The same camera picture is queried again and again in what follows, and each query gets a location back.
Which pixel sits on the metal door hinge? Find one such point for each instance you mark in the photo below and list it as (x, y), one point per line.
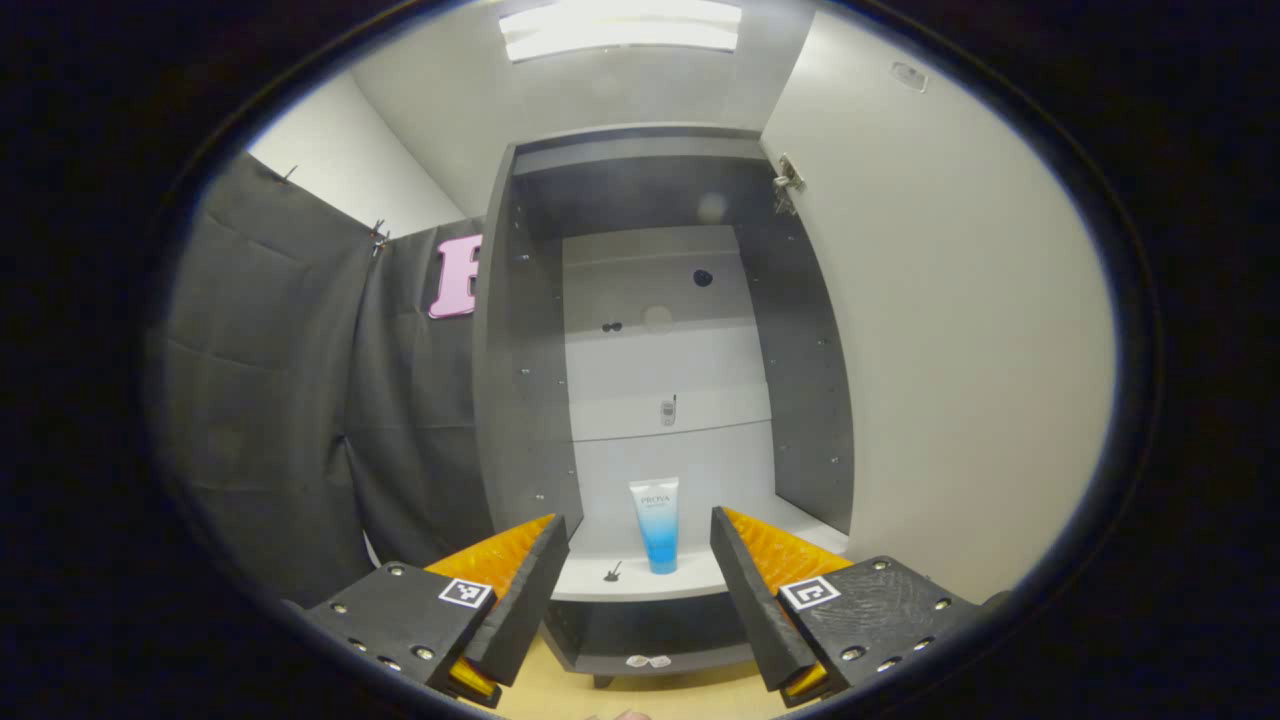
(790, 178)

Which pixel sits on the ceiling light panel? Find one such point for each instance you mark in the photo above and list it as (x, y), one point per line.
(620, 30)

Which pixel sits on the black backdrop cloth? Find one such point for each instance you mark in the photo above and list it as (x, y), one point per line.
(280, 400)

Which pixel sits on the white cabinet shelf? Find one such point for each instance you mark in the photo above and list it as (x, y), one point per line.
(640, 586)

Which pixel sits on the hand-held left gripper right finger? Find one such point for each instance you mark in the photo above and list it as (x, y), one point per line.
(755, 610)

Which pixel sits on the blue and white bottle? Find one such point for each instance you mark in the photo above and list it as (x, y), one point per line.
(657, 530)

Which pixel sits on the grey cabinet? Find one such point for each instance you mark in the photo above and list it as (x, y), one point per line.
(520, 400)

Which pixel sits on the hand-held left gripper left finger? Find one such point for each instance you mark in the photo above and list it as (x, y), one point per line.
(520, 610)

